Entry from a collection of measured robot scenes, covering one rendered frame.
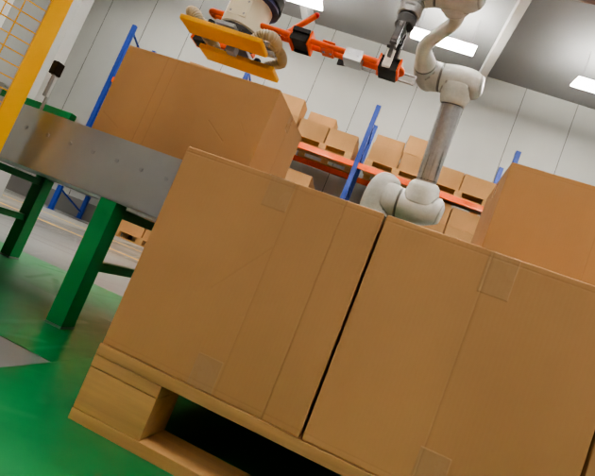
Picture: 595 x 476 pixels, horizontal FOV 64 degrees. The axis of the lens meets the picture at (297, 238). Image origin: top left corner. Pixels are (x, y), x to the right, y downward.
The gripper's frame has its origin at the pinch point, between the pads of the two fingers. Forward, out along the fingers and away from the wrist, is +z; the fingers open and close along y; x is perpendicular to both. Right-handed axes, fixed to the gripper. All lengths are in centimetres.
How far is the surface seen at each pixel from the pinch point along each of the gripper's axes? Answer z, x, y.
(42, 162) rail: 80, -85, 36
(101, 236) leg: 94, -55, 36
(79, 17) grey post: -59, -301, -163
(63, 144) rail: 72, -81, 36
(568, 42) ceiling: -496, 151, -678
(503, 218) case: 46, 52, 20
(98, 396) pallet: 118, -10, 81
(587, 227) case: 41, 73, 21
